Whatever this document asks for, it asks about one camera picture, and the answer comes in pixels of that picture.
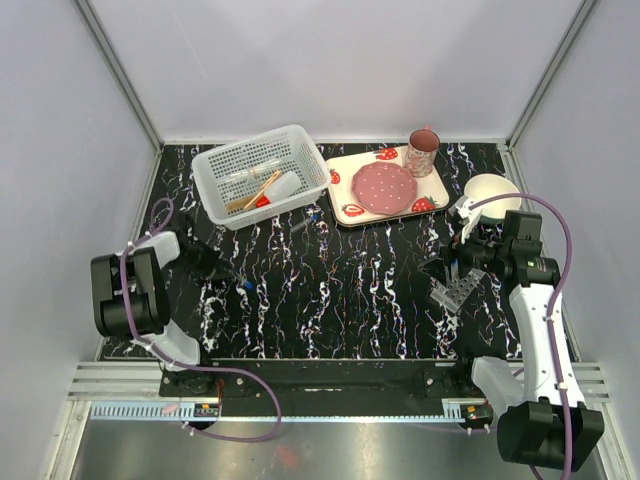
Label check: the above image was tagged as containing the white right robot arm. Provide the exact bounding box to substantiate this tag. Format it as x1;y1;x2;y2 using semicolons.
419;210;605;478

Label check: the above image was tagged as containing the clear plastic funnel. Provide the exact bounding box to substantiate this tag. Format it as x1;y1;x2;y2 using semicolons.
220;158;281;184

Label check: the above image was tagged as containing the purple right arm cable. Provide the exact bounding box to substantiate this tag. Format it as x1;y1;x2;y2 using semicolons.
469;193;575;480

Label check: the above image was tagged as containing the white perforated plastic basket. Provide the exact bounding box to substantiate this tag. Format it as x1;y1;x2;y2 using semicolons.
191;125;330;230

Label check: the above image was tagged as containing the controller box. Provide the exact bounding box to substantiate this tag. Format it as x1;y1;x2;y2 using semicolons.
193;401;221;421
462;404;494;428

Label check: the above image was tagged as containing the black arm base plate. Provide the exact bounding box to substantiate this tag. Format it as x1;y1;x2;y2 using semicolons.
159;359;486;420

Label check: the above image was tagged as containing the pink patterned mug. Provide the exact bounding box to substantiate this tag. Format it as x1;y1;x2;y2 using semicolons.
403;126;440;178

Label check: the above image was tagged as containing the pink dotted plate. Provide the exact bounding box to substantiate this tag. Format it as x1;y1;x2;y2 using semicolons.
351;161;418;216

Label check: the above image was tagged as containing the white squeeze bottle red cap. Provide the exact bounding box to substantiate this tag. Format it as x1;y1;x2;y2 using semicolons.
255;171;301;208

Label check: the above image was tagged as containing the clear test tube rack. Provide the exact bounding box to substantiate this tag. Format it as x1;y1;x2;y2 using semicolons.
430;269;486;313

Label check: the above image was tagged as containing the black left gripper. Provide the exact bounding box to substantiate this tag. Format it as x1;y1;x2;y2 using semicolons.
171;238;233;280

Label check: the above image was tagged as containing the white paper bowl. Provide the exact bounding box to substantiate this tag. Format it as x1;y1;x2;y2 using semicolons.
464;174;521;223

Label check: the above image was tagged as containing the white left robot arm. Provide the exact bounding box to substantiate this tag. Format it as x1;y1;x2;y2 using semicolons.
90;228;252;396

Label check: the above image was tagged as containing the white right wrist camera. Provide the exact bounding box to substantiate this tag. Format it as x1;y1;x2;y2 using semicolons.
448;196;482;244

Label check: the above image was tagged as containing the left controller box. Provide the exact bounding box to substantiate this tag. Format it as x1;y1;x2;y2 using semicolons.
193;401;221;421

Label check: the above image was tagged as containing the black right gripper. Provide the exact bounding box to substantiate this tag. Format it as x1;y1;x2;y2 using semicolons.
418;220;510;287

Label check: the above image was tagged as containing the wooden test tube clamp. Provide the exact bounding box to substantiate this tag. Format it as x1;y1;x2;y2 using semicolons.
243;170;282;210

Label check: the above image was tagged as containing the right controller box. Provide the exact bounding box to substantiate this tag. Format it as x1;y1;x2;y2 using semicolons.
462;404;494;428

